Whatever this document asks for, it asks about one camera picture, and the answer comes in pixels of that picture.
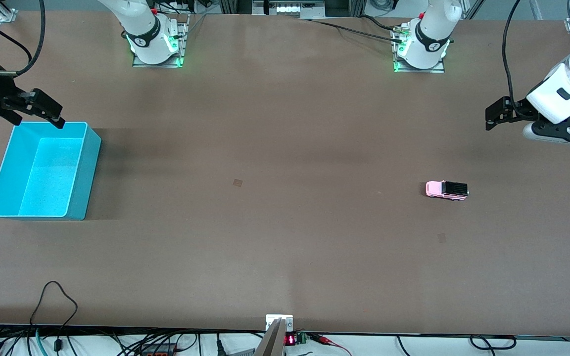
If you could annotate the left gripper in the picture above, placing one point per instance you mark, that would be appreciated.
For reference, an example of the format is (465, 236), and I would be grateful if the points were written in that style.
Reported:
(518, 111)

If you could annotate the pink jeep toy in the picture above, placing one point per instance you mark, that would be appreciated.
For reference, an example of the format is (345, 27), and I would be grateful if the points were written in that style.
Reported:
(446, 190)

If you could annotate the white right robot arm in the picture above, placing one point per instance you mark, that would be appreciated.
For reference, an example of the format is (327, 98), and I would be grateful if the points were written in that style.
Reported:
(154, 54)

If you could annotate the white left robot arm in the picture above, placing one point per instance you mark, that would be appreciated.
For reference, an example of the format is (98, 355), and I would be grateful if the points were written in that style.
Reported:
(428, 59)

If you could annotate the cyan plastic bin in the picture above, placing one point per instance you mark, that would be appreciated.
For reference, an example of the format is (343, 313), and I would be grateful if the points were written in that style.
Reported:
(42, 178)

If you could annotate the aluminium extrusion corner piece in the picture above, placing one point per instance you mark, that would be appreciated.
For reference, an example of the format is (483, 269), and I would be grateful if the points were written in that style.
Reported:
(5, 12)

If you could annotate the red black clip leads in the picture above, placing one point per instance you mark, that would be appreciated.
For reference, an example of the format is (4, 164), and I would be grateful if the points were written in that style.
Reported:
(322, 338)

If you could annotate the red digit display module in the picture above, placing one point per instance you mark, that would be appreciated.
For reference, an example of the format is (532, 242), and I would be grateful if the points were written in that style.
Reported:
(290, 339)

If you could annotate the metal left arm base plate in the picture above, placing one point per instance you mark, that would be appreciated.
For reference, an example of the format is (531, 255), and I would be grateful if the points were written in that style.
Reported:
(413, 70)

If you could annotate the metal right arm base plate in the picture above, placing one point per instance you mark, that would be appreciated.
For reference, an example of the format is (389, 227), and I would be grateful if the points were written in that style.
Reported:
(184, 49)

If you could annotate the aluminium frame rack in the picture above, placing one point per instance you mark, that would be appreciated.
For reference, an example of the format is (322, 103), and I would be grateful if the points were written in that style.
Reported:
(295, 9)

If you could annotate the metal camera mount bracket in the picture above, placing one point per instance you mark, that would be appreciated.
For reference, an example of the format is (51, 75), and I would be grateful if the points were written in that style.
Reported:
(277, 341)

